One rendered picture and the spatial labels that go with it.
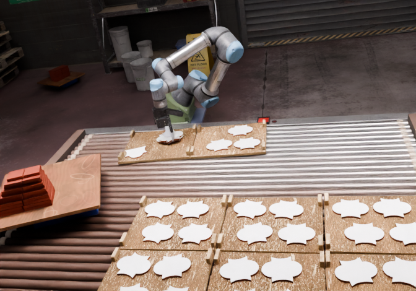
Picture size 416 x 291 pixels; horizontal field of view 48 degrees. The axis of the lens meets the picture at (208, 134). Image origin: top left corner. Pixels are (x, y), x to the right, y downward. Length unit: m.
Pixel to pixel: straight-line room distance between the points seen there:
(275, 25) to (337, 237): 5.53
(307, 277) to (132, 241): 0.74
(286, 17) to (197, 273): 5.72
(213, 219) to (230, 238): 0.15
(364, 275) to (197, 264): 0.61
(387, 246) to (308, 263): 0.30
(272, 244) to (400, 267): 0.46
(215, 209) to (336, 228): 0.53
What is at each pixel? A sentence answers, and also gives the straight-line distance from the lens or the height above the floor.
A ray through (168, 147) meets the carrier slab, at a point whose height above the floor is 0.94.
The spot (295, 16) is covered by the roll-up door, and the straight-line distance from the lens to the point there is 7.17.
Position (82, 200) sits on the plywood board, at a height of 1.04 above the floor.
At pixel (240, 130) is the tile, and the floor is 0.94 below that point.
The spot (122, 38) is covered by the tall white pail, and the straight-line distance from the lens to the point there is 7.16.
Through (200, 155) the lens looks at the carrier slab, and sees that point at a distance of 2.52.
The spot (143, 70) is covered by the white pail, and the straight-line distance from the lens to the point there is 6.17.
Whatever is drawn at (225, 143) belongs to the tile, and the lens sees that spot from 2.58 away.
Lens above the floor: 2.17
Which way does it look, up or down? 27 degrees down
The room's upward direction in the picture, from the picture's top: 9 degrees counter-clockwise
